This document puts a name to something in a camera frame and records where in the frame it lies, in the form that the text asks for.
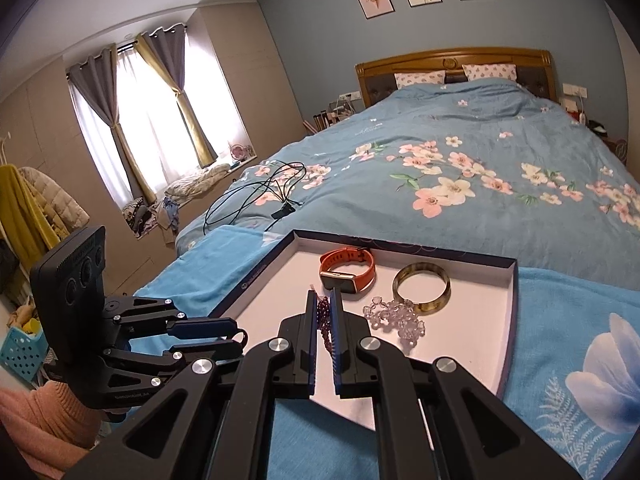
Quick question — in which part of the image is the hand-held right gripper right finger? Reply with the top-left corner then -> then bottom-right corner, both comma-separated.
330,289 -> 583,480

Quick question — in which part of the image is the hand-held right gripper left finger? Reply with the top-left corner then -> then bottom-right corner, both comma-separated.
65,290 -> 321,480

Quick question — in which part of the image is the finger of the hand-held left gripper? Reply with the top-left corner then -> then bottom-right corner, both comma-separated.
105,297 -> 240,340
102,329 -> 249,387

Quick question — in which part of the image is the dark purple bead bracelet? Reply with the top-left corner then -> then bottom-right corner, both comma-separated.
316,296 -> 335,361

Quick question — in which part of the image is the clear crystal bead bracelet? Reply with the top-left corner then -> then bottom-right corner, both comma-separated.
362,296 -> 427,347

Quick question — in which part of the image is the orange smart watch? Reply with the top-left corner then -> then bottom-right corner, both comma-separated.
319,247 -> 377,292

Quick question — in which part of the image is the amber bangle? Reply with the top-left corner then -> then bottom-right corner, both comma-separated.
391,262 -> 452,317

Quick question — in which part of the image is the dark blue shallow box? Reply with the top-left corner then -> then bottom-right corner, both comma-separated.
207,229 -> 519,432

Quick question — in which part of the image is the person's left forearm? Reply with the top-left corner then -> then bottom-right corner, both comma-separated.
0,380 -> 101,478

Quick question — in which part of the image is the beige padded jacket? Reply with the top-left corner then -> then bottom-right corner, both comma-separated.
17,166 -> 91,251

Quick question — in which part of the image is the yellow garment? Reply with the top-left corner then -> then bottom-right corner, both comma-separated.
0,162 -> 61,261

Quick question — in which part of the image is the teal plastic basket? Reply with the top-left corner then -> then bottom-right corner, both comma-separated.
0,327 -> 51,383

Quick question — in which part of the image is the patterned clothes pile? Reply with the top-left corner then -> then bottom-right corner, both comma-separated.
121,195 -> 181,246

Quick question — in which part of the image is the beige window seat cabinet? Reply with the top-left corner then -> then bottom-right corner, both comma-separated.
135,157 -> 261,281

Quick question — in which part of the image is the cream bedding pile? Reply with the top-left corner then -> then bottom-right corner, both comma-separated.
164,162 -> 232,198

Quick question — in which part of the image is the tall beige wardrobe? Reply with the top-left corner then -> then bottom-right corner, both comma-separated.
192,2 -> 308,171
0,55 -> 131,281

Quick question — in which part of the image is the white sheer curtain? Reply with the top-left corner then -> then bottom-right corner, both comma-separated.
75,30 -> 251,211

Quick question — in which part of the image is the yellow and grey curtain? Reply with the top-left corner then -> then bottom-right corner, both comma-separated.
135,24 -> 219,168

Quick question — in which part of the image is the group of cosmetic bottles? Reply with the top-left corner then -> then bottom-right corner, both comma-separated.
302,97 -> 361,136

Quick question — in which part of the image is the white patterned pillow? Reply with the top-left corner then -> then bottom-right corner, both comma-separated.
462,63 -> 518,82
394,70 -> 447,90

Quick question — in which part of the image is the wooden bed headboard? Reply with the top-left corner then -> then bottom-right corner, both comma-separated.
355,47 -> 558,108

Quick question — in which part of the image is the small white bedside object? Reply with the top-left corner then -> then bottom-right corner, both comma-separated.
560,97 -> 588,123

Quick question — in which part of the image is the dark nightstand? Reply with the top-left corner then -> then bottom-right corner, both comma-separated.
587,120 -> 628,161

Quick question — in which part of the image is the black cable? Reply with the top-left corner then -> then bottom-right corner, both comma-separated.
204,161 -> 307,237

